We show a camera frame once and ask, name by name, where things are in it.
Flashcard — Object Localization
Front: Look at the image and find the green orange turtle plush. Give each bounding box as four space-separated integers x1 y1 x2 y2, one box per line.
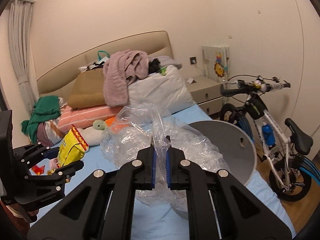
93 117 129 133

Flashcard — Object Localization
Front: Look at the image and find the striped folded bedding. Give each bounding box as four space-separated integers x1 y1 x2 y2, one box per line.
36 119 65 147

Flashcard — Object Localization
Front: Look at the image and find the wall power socket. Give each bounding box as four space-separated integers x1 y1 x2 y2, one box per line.
190 57 197 64

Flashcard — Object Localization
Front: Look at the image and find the beige upholstered headboard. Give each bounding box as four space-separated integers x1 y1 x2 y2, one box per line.
37 30 174 99

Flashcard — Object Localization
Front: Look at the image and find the folded cartoon play mat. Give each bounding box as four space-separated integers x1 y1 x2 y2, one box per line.
202 46 230 83

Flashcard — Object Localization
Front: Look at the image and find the white blue bicycle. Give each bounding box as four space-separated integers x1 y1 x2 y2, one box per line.
220 75 319 202

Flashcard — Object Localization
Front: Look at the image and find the mauve knitted blanket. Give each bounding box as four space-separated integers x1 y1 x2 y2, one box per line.
103 49 149 107

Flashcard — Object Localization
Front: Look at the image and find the light blue bed sheet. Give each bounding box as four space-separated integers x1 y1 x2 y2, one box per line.
29 104 297 240

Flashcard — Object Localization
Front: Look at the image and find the grey curtain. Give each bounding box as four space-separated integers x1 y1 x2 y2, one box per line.
8 0 39 113

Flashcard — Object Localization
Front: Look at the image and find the green sweater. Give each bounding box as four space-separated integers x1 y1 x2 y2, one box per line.
21 95 60 144

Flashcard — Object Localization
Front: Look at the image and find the tan cushion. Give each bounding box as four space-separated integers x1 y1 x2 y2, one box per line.
67 68 105 109

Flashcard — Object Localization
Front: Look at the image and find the clear plastic bag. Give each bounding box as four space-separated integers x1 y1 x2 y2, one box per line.
100 105 229 211

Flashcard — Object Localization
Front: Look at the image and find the white seal plush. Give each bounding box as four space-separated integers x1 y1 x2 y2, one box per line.
78 126 103 146

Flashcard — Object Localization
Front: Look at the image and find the white bag with teal handle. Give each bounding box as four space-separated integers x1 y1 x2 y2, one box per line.
78 50 111 73

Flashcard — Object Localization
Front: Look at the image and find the grey nightstand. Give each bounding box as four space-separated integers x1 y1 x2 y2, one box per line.
185 75 223 115

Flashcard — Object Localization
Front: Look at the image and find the yellow snack bag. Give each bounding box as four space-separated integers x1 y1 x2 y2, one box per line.
57 125 89 168

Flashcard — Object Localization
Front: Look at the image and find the white plastic-wrapped pillow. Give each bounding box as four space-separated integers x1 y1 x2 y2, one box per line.
128 65 196 114

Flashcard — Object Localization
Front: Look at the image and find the red paper envelope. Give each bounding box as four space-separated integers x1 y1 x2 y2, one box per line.
31 165 45 176

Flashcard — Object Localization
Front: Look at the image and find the grey metal trash bin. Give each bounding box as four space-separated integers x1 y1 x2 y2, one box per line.
175 120 258 220

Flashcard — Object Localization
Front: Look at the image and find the pink striped quilt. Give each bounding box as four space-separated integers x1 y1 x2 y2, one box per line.
57 105 123 132

